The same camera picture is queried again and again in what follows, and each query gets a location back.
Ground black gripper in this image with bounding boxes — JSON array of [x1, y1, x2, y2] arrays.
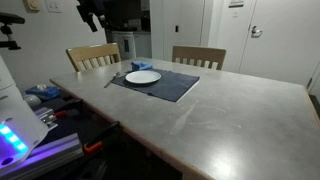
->
[[76, 0, 110, 33]]

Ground blue towel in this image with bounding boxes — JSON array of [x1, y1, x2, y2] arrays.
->
[[129, 60, 154, 72]]

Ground white round plate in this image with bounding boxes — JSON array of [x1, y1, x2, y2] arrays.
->
[[125, 70, 162, 85]]

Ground door sign plate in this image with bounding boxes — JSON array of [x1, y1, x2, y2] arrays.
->
[[228, 0, 245, 9]]

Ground wooden slat-back chair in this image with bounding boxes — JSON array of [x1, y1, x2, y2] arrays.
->
[[65, 42, 122, 73], [171, 45, 228, 71]]

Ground white kitchen cabinet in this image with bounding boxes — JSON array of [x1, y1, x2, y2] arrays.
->
[[111, 30, 153, 61]]

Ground metal spoon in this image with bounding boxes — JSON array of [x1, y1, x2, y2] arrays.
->
[[103, 71, 121, 89]]

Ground blue tissue box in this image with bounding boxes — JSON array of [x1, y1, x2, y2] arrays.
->
[[24, 84, 62, 102]]

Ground dark blue placemat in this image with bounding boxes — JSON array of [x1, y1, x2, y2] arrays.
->
[[111, 68, 201, 103]]

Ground white round object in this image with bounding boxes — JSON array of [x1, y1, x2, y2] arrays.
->
[[22, 94, 43, 108]]

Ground silver metal blocks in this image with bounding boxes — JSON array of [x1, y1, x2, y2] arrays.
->
[[33, 106, 58, 132]]

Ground white door with lever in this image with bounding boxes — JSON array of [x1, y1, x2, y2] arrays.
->
[[238, 0, 320, 87]]

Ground white light switch plate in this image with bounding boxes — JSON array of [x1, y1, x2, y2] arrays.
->
[[45, 0, 63, 14]]

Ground beige round wall thermostat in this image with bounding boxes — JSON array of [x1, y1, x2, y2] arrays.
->
[[23, 0, 41, 13]]

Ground black camera on mount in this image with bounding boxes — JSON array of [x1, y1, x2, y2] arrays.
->
[[0, 12, 26, 51]]

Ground black clamp with red handle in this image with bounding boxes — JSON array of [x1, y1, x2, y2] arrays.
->
[[53, 98, 84, 118]]

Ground black clamp with orange handle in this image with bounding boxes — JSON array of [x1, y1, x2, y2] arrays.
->
[[83, 120, 122, 154]]

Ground silver lever door handle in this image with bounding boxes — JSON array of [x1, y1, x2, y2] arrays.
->
[[250, 25, 263, 38]]

